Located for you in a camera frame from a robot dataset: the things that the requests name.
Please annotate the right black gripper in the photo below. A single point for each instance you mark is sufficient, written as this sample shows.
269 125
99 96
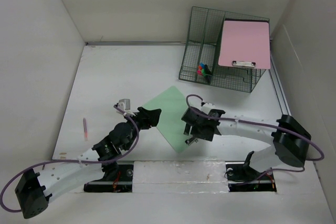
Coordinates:
194 131

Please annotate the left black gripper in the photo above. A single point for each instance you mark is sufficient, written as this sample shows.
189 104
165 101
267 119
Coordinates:
147 118

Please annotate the green clipboard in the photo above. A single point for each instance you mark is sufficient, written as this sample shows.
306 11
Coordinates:
173 105

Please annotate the pink clipboard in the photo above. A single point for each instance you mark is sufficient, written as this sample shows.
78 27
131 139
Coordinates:
245 44

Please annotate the black clipboard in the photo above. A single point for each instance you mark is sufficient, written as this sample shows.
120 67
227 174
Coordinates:
246 20

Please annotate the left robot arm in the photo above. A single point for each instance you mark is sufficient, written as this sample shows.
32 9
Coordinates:
36 190

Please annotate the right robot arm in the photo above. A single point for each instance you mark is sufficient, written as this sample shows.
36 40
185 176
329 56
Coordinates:
287 141

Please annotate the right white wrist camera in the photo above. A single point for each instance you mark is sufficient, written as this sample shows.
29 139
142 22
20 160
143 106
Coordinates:
208 105

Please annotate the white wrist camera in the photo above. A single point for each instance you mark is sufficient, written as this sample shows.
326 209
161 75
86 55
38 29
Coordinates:
124 106
208 105

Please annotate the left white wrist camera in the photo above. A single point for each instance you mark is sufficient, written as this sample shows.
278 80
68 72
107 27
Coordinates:
124 106

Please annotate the pink pen on wall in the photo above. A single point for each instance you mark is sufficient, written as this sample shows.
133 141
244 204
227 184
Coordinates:
85 131

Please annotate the green wire desk organizer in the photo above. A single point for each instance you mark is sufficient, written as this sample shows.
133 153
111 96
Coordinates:
203 45

